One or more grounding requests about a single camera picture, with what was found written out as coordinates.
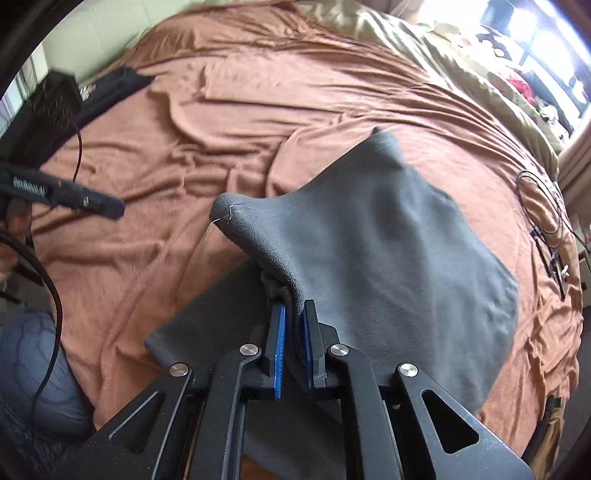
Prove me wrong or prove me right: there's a bright window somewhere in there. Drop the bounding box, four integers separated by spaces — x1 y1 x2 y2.
480 0 591 134

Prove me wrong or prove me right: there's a thin black looped cable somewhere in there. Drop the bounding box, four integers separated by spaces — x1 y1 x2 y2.
516 170 589 252

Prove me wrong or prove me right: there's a grey t-shirt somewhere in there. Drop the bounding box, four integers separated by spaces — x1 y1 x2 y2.
144 127 520 480

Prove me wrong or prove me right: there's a mustard cloth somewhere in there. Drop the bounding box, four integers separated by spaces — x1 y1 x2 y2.
538 397 566 467

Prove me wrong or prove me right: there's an orange blanket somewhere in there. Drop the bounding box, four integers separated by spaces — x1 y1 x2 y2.
28 0 585 462

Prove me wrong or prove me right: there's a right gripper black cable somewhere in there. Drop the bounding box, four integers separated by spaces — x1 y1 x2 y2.
0 226 63 416

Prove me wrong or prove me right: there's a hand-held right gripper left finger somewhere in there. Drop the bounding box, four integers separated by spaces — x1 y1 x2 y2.
53 302 289 480

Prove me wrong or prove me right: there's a black phone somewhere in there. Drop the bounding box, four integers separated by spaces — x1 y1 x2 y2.
531 226 575 298

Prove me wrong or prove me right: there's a person's left hand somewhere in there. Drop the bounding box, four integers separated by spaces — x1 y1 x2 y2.
0 203 35 282

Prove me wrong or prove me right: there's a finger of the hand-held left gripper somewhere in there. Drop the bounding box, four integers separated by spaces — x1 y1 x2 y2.
46 178 126 220

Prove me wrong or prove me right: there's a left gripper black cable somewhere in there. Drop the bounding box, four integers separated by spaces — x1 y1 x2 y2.
71 122 85 183

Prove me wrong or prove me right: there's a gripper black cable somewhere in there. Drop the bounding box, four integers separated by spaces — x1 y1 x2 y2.
71 122 85 183
0 226 63 416

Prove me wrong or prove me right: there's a black garment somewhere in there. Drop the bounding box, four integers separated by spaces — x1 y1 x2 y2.
76 67 155 123

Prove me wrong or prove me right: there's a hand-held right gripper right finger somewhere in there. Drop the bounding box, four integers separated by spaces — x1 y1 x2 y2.
301 299 536 480

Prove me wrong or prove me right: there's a pink curtain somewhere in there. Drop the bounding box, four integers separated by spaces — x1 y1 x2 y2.
556 134 591 222

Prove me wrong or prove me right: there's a pile of clothes by window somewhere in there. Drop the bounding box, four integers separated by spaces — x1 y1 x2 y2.
462 23 591 139

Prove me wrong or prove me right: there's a person's leg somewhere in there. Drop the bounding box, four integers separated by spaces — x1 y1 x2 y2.
0 309 95 444

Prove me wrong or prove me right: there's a beige duvet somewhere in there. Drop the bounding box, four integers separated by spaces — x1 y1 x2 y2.
295 0 561 155

